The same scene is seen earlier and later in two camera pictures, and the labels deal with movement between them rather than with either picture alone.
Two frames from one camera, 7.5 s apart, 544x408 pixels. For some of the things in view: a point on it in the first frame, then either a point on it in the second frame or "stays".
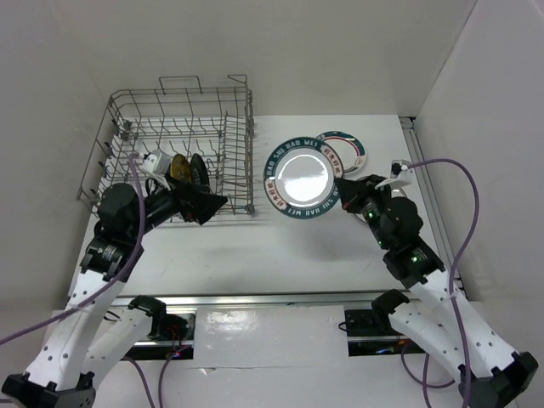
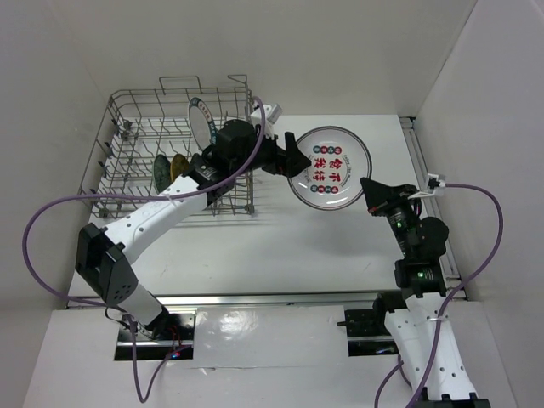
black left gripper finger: x=201 y=207 -> x=296 y=160
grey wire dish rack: x=180 y=118 stays
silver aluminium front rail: x=267 y=301 stays
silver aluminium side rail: x=450 y=249 stays
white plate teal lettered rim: x=299 y=178 -> x=202 y=123
